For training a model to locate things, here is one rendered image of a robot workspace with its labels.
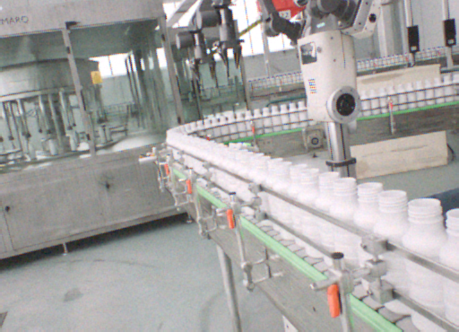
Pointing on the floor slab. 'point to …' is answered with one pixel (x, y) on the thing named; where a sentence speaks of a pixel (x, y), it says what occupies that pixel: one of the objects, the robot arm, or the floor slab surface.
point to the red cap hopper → (281, 1)
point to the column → (384, 24)
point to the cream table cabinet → (392, 150)
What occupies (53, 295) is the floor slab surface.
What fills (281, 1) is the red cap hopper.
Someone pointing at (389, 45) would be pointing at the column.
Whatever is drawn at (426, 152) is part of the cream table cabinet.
